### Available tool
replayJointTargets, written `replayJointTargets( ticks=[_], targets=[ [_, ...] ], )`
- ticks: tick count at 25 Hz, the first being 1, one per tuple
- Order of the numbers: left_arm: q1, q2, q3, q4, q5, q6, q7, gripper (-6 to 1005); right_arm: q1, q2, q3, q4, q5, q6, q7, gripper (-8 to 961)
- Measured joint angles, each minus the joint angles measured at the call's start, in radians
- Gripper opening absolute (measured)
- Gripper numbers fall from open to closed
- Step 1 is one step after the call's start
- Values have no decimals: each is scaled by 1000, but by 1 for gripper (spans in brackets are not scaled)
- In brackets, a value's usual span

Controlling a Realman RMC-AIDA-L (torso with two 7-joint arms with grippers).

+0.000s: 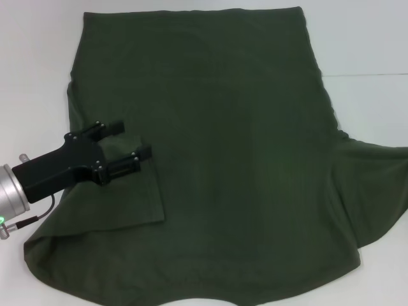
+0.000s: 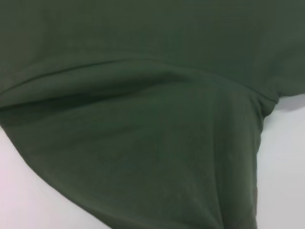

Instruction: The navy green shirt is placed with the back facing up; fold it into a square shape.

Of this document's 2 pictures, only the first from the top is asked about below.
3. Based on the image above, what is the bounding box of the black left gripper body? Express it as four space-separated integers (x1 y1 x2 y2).
11 131 106 205

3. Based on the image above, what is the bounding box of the left wrist cable with plug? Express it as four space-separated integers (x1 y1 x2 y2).
0 194 57 240

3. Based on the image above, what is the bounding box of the dark green shirt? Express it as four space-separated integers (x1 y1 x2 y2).
23 6 408 306

